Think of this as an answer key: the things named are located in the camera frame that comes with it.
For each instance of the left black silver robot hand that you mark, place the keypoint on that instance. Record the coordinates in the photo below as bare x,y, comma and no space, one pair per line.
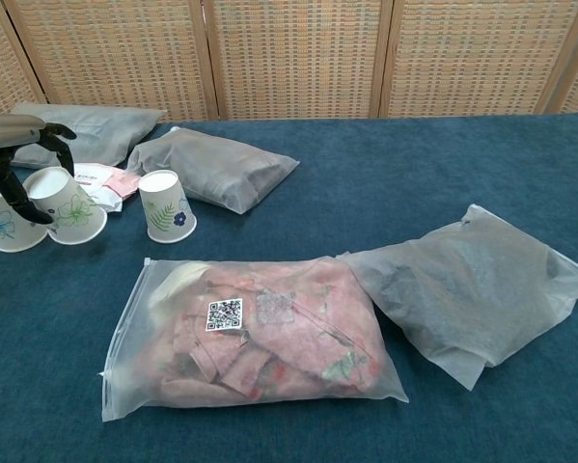
4,132

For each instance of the paper cup green flower print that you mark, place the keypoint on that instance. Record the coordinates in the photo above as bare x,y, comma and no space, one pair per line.
76,212

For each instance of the paper cup blue flower print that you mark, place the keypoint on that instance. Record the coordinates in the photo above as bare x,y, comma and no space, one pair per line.
4,226

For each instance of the paper cup fern navy flower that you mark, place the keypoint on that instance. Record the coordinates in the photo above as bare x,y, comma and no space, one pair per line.
165,207

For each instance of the frosted bag with grey garment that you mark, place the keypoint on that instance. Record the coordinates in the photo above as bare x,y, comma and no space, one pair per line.
105,130

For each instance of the pink white wet wipes pack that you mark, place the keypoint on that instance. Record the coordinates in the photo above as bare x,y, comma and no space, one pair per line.
105,185

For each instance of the frosted bag with dark garment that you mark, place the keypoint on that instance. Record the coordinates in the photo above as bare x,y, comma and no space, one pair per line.
462,289
211,164

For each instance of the woven rattan folding screen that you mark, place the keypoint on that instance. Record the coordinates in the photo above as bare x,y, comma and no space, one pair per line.
293,58

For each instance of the frosted bag pink floral garment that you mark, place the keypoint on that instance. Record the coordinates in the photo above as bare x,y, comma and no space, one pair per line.
269,347

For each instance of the teal fabric table cover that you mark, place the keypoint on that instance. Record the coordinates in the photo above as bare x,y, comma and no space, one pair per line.
366,193

